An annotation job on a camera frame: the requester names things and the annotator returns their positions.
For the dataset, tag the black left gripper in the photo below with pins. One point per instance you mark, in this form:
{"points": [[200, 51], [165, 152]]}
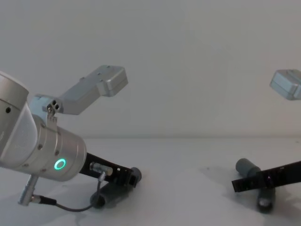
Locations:
{"points": [[110, 171]]}

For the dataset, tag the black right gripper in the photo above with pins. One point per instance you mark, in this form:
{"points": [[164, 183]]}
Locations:
{"points": [[270, 177]]}

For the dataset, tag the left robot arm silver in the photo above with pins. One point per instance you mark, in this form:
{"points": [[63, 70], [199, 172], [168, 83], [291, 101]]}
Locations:
{"points": [[35, 146]]}

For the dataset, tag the white table cloth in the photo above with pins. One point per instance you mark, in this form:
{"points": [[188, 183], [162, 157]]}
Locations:
{"points": [[178, 183]]}

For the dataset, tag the white curtain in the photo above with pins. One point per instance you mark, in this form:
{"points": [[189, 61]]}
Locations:
{"points": [[164, 58]]}

